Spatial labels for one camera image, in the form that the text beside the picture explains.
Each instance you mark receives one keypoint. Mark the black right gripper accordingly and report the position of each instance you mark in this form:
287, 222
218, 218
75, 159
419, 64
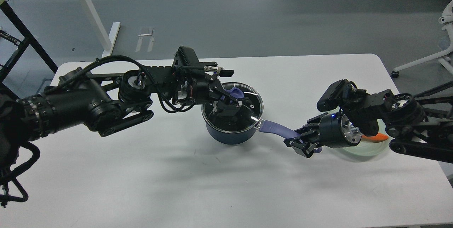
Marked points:
331, 130

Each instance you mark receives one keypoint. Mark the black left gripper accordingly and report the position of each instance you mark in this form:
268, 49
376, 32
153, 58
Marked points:
206, 89

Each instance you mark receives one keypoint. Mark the glass pot lid purple knob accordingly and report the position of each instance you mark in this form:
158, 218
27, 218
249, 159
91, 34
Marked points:
250, 111

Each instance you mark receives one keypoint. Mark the blue saucepan with purple handle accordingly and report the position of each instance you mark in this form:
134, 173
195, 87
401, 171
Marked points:
264, 126

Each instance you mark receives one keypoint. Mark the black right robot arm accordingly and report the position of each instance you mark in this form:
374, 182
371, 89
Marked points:
350, 113

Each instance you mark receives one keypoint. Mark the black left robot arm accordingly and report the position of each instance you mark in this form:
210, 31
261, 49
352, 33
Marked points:
107, 96

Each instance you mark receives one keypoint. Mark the pale green oval plate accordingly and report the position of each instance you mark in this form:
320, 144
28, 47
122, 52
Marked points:
366, 148

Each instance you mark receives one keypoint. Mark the orange toy carrot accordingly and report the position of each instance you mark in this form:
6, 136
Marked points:
375, 139

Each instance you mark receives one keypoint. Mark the black metal stand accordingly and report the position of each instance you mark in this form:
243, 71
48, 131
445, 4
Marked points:
21, 45

